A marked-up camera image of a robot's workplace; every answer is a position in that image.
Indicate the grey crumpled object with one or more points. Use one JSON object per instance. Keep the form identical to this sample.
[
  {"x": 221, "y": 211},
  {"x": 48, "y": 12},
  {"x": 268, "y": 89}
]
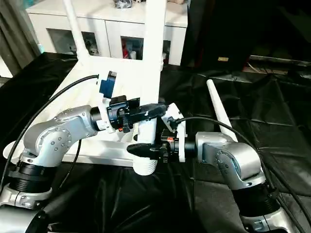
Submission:
[{"x": 123, "y": 4}]

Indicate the black work mat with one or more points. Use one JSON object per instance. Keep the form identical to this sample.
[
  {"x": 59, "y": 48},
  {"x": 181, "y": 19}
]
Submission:
[{"x": 272, "y": 136}]

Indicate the white upturned plastic table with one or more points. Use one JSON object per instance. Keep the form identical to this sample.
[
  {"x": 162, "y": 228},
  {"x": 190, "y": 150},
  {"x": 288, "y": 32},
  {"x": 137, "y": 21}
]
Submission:
[{"x": 73, "y": 102}]

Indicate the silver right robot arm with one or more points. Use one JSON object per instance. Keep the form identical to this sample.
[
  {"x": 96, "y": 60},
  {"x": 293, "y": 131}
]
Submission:
[{"x": 228, "y": 160}]

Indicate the white glass-door cabinet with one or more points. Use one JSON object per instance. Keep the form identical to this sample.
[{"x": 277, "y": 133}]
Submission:
[{"x": 107, "y": 19}]

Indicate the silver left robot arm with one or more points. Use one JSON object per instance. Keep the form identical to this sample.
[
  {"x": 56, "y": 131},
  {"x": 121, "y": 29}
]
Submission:
[{"x": 53, "y": 141}]

